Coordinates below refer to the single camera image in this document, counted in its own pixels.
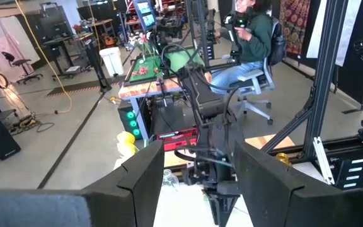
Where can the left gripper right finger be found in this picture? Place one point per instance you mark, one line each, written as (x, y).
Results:
(279, 205)

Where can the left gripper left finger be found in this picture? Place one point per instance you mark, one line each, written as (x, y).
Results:
(121, 201)

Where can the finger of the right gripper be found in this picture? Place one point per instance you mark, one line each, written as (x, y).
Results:
(228, 201)
(215, 201)

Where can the cream artificial tulip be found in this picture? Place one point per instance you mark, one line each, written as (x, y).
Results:
(120, 160)

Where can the clear glass vase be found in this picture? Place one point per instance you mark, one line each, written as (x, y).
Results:
(170, 178)

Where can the yellow artificial tulip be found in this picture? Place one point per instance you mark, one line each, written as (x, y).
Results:
(128, 149)
(125, 137)

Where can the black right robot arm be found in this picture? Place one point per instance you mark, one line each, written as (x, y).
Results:
(203, 94)

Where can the amber glass vase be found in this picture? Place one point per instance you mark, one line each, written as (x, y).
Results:
(283, 157)

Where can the white glossy table mat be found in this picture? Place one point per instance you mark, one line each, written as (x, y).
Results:
(181, 208)

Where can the silver aluminium bar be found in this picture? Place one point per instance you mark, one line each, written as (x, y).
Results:
(321, 160)

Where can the computer tower green fans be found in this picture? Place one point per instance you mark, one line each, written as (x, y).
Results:
(132, 123)

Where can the black control box white labels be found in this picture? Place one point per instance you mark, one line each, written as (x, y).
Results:
(351, 170)

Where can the white grey office chair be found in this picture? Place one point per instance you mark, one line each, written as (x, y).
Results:
(254, 79)

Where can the wooden workbench table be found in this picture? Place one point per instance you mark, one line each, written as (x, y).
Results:
(143, 89)

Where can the green table mat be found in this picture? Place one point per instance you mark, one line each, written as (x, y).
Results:
(181, 60)

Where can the black hazard striped mat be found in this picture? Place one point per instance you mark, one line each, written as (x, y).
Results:
(74, 89)

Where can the pink artificial flower bunch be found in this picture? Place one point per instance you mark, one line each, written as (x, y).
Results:
(142, 70)

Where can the person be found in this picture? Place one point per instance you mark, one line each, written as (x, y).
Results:
(257, 44)

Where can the white trash bin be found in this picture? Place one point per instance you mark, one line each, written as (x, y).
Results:
(112, 61)

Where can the black backpack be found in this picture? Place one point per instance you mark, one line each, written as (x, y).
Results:
(277, 44)

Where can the black standing desk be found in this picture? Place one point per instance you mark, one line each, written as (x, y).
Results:
(91, 60)

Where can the red patterned tapestry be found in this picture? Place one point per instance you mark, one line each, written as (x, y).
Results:
(295, 25)

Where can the black stool chair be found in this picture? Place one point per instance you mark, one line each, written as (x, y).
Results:
(22, 62)

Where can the monitor with lit screen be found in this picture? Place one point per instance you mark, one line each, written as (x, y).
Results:
(145, 14)

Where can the white hanging sheet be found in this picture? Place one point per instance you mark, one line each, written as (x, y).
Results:
(348, 31)

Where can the black aluminium table frame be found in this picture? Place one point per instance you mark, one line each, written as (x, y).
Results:
(326, 79)

